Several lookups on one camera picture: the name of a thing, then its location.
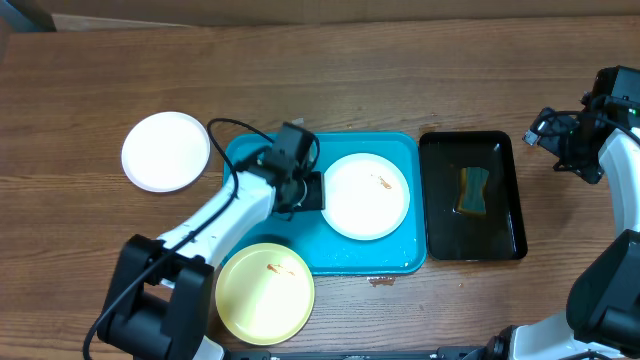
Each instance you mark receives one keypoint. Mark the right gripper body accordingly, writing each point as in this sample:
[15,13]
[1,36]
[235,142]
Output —
[552,141]

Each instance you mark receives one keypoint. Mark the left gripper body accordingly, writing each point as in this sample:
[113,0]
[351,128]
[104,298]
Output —
[310,195]

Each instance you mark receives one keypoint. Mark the yellow plate with stain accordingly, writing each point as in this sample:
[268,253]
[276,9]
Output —
[265,294]

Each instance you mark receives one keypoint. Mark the yellow green sponge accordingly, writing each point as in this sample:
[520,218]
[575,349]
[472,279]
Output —
[472,185]

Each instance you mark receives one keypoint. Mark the white plate with red stain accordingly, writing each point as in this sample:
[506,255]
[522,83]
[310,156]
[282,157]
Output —
[165,152]

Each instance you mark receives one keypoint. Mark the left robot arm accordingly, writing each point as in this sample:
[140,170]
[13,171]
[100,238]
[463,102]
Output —
[159,296]

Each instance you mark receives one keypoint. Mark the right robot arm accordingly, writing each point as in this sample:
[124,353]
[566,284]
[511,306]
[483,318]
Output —
[601,319]

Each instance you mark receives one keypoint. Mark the black rectangular water tray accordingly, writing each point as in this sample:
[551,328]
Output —
[499,235]

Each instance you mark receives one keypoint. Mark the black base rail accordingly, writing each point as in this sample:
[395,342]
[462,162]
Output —
[442,353]

